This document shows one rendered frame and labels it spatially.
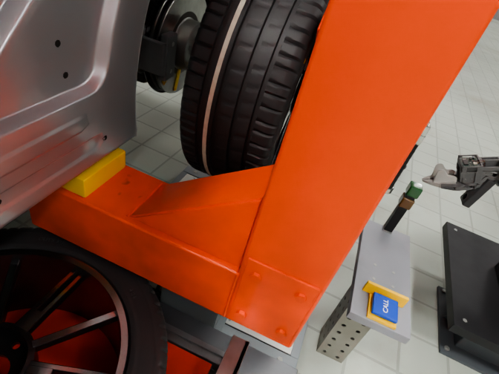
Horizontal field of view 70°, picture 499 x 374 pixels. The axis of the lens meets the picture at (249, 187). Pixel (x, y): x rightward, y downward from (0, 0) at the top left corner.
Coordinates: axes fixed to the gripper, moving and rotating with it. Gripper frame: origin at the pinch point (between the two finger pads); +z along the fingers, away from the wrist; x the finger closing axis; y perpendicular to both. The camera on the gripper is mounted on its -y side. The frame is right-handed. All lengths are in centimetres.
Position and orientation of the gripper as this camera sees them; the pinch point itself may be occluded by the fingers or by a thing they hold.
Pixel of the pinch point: (426, 181)
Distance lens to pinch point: 124.6
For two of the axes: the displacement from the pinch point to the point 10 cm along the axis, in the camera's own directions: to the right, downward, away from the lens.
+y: -2.0, -8.3, -5.2
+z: -9.4, 0.2, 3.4
